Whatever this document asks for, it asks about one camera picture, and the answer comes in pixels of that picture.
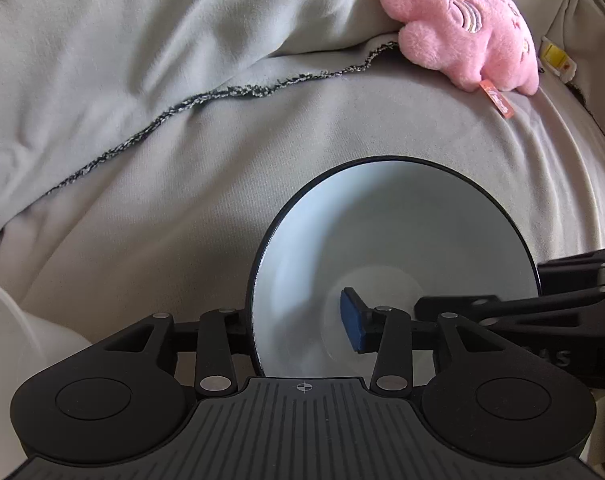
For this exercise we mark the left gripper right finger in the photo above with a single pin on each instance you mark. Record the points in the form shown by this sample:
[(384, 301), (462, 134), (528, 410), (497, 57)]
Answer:
[(385, 331)]

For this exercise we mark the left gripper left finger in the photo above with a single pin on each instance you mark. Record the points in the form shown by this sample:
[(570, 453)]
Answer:
[(222, 334)]

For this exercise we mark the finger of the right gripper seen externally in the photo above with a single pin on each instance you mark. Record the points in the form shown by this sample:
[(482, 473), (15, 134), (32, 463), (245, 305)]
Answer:
[(507, 309)]

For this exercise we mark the blue enamel bowl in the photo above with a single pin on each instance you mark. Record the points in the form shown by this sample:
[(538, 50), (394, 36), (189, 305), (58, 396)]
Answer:
[(394, 229)]

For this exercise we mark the yellow white tag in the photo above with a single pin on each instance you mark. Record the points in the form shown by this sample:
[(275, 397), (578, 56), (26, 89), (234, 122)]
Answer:
[(557, 60)]

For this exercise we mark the grey blanket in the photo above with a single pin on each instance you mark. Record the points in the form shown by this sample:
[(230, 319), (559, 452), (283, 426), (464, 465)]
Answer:
[(146, 145)]

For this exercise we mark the pink plush toy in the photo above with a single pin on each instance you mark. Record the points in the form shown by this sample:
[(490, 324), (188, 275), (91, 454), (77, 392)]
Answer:
[(477, 44)]

